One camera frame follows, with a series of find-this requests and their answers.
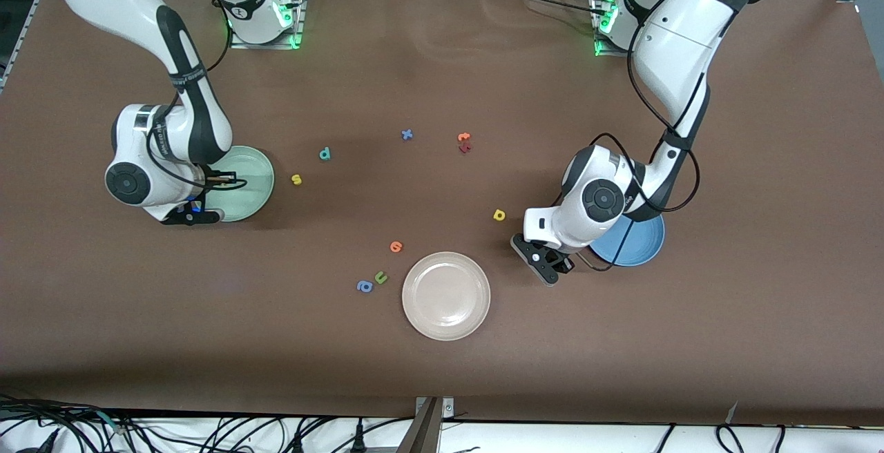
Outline grey metal bracket plate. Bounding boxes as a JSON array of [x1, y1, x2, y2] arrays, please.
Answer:
[[414, 396, 457, 421]]

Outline green plate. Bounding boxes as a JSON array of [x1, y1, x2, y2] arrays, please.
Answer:
[[197, 146, 276, 223]]

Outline brown table cover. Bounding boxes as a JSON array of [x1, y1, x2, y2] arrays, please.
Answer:
[[0, 0, 884, 427]]

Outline beige plate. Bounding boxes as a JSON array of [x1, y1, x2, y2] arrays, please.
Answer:
[[401, 251, 492, 342]]

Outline long aluminium rail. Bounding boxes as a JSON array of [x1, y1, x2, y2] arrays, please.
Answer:
[[0, 0, 56, 91]]

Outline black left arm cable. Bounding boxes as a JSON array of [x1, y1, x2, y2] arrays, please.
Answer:
[[552, 0, 702, 274]]

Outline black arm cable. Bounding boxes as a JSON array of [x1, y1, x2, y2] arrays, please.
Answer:
[[146, 0, 233, 191], [552, 0, 702, 274]]

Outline dark metal beam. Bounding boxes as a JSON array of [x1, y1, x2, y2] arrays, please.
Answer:
[[396, 398, 443, 453]]

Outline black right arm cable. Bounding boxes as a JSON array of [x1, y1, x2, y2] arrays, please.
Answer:
[[146, 0, 233, 191]]

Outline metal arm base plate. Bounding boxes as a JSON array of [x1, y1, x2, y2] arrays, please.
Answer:
[[230, 0, 306, 50], [593, 0, 643, 59]]

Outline blue plate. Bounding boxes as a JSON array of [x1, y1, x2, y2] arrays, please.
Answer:
[[587, 211, 666, 267]]

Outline black cable tangle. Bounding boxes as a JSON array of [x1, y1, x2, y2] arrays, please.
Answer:
[[0, 394, 146, 453]]

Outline looped black floor cable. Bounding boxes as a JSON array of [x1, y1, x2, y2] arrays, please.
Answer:
[[715, 424, 788, 453]]

